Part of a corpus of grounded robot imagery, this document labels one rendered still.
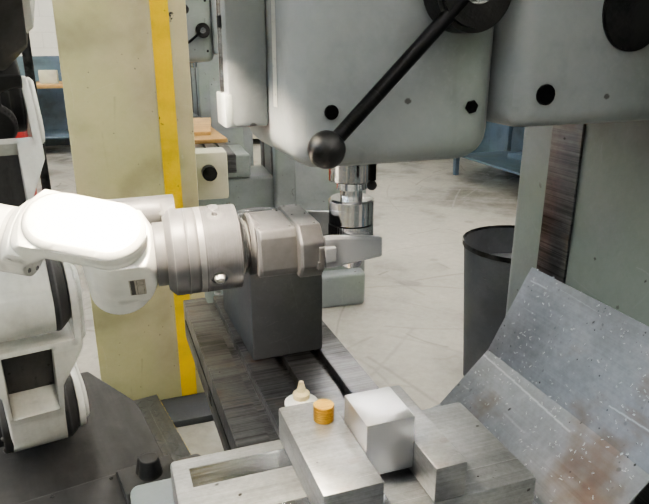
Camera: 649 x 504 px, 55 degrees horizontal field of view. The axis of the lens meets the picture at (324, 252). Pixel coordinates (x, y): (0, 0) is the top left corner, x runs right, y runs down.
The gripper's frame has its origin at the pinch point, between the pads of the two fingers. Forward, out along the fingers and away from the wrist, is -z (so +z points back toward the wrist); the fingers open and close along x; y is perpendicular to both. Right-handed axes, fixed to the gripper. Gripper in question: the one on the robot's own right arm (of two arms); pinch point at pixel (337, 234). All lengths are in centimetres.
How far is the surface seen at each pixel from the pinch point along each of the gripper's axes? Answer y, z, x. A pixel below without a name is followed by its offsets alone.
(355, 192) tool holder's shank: -5.5, -0.8, -4.0
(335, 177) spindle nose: -7.2, 1.3, -4.0
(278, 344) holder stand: 26.1, 1.8, 27.7
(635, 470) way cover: 27.2, -30.4, -14.6
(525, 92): -15.3, -12.9, -14.1
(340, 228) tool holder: -2.0, 1.0, -4.4
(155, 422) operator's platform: 79, 25, 97
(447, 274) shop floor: 120, -157, 275
